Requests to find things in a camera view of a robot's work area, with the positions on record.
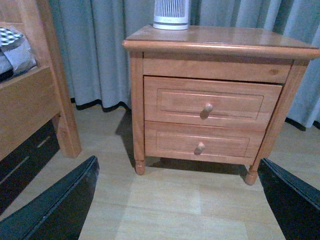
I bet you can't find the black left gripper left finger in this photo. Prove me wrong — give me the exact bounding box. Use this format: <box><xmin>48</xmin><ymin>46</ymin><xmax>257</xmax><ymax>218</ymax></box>
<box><xmin>0</xmin><ymin>156</ymin><xmax>100</xmax><ymax>240</ymax></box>

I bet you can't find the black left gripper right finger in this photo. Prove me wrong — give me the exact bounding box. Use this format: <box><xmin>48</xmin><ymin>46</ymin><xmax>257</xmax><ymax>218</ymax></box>
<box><xmin>258</xmin><ymin>158</ymin><xmax>320</xmax><ymax>240</ymax></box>

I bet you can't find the wooden drawer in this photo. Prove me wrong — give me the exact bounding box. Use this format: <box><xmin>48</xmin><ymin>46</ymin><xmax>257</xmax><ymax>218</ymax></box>
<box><xmin>144</xmin><ymin>121</ymin><xmax>265</xmax><ymax>158</ymax></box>
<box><xmin>144</xmin><ymin>76</ymin><xmax>282</xmax><ymax>131</ymax></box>

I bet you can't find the black under-bed storage box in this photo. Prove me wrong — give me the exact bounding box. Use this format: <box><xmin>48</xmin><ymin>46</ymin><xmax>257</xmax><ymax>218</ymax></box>
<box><xmin>0</xmin><ymin>120</ymin><xmax>60</xmax><ymax>213</ymax></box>

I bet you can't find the wooden nightstand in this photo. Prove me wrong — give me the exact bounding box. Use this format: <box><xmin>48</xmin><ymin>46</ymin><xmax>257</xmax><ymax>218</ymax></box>
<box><xmin>122</xmin><ymin>25</ymin><xmax>320</xmax><ymax>185</ymax></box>

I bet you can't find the checkered bedding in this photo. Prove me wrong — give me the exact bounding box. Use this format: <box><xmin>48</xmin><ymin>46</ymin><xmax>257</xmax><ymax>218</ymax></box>
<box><xmin>0</xmin><ymin>27</ymin><xmax>37</xmax><ymax>82</ymax></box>

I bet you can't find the grey curtain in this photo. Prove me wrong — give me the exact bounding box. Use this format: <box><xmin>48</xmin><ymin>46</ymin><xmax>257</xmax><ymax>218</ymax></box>
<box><xmin>48</xmin><ymin>0</ymin><xmax>320</xmax><ymax>132</ymax></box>

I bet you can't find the white cylindrical air purifier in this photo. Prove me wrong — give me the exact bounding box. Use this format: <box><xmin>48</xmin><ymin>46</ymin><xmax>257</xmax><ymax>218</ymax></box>
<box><xmin>152</xmin><ymin>0</ymin><xmax>190</xmax><ymax>31</ymax></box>

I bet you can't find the wooden bed frame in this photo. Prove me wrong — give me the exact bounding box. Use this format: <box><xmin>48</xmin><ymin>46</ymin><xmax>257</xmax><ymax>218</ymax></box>
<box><xmin>0</xmin><ymin>0</ymin><xmax>82</xmax><ymax>159</ymax></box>

